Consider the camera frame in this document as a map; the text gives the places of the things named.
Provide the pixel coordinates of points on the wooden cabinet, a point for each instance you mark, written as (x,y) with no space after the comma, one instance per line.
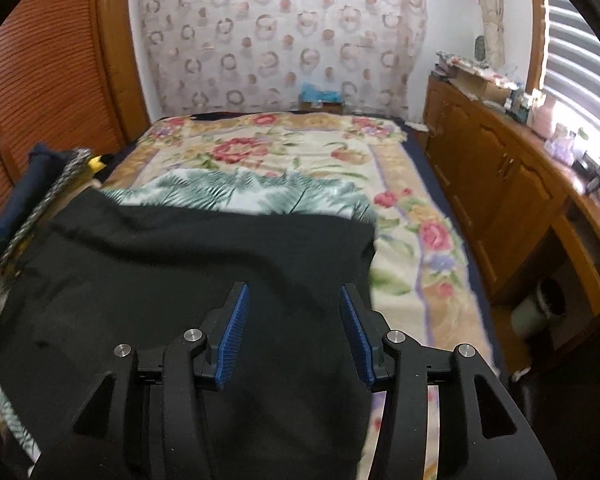
(505,185)

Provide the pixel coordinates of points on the open cardboard box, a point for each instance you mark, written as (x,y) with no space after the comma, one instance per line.
(485,91)

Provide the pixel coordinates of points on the brown box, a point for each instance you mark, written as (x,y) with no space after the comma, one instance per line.
(322,108)

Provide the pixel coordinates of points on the grey small fan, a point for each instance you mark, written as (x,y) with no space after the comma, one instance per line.
(480,47)

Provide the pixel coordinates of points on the floral blanket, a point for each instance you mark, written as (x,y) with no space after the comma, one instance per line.
(305,150)

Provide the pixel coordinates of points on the wooden window frame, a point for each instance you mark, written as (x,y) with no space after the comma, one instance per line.
(536,35)

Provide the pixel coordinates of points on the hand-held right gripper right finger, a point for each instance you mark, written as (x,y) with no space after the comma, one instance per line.
(357,335)

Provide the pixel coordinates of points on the white window blind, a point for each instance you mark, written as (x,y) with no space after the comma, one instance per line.
(575,60)

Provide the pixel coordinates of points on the yellow plush toy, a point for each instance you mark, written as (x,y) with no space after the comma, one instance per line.
(96,162)

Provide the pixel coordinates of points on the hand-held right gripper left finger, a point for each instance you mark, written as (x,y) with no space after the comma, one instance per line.
(232,335)

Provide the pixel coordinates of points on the blue plastic bag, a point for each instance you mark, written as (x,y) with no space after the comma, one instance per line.
(320,94)

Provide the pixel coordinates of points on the cream tied curtain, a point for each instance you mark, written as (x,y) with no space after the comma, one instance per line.
(490,20)

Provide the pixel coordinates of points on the leaf print bed sheet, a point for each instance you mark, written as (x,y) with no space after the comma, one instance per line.
(255,190)

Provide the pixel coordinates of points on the black printed t-shirt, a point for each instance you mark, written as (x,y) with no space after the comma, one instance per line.
(180,270)

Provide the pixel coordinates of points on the navy bed sheet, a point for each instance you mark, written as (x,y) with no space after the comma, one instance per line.
(480,300)

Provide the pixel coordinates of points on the circle patterned sheer curtain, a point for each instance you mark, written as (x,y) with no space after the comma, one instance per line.
(280,35)

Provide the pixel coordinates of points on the wooden louvered wardrobe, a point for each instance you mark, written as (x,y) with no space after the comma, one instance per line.
(55,85)

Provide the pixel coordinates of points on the navy garment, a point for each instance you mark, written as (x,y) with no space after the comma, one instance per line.
(25,190)

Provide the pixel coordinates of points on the white cylindrical bin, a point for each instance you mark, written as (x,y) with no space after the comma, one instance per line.
(530,315)

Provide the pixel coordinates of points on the clear plastic container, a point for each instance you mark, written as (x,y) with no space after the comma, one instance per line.
(562,140)

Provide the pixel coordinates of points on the pink bottle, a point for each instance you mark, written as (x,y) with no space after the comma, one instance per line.
(542,117)

